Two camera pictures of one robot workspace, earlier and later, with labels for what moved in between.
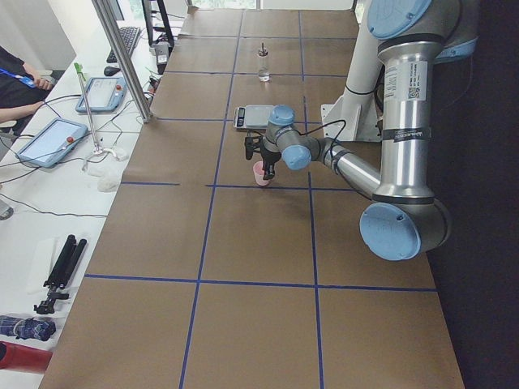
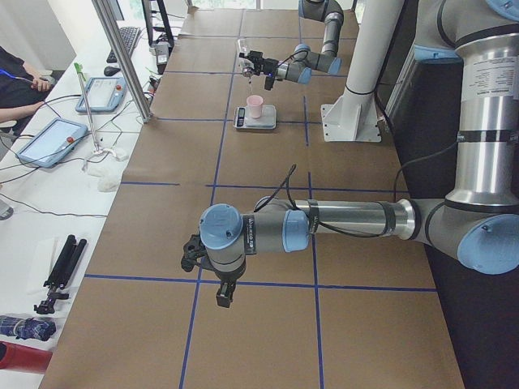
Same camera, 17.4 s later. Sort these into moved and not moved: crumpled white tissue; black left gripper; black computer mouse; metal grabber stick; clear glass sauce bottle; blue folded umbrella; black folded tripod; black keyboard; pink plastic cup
Moved: black left gripper; pink plastic cup; clear glass sauce bottle
Not moved: metal grabber stick; black computer mouse; black folded tripod; blue folded umbrella; crumpled white tissue; black keyboard
